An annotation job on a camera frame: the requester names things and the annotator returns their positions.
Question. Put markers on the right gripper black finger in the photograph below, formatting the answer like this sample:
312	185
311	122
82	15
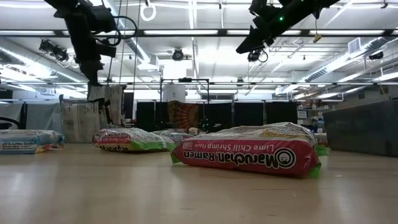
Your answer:
248	42
259	44

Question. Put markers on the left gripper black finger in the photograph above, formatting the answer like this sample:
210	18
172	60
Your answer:
87	71
97	71

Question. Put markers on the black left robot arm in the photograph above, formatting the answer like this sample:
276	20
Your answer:
65	4

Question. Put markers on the gray cloth partition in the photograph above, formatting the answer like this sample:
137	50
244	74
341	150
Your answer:
43	116

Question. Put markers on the black partition panels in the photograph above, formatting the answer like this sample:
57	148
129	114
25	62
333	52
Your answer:
248	113

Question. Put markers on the black round ceiling spotlight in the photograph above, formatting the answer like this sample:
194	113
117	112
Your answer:
178	54

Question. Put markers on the white box on stand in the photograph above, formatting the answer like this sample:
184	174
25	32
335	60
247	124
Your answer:
174	93

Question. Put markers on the cluttered background shelf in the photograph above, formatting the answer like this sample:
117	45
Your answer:
303	114

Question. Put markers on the white air vent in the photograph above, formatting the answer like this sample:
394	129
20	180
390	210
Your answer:
354	45

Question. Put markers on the orange mandala tapestry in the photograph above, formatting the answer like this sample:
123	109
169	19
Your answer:
183	113

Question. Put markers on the gray plastic bin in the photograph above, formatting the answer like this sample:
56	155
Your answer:
360	130

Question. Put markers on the black overhead frame beam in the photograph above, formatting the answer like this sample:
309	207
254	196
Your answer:
140	32

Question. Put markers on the silver air duct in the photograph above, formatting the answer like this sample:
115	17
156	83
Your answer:
329	67

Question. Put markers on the black metal stand frame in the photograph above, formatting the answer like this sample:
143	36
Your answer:
185	80

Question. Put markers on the black partition post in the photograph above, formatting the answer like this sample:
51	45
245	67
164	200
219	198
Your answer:
24	118

